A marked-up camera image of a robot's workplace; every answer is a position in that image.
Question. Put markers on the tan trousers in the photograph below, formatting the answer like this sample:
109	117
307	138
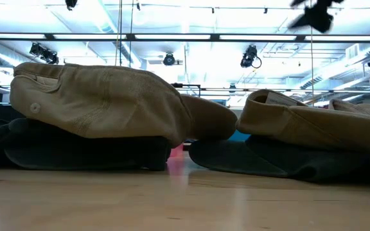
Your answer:
316	128

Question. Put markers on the blue plastic bin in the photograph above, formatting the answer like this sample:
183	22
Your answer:
240	136

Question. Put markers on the black overhead frame bar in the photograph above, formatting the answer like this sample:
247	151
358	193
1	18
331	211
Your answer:
214	37

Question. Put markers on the pink plastic bin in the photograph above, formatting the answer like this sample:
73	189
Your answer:
177	151

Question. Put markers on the beige baseball cap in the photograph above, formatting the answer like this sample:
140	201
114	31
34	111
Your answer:
108	102

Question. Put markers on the black boom stand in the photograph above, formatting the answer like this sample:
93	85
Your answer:
177	85

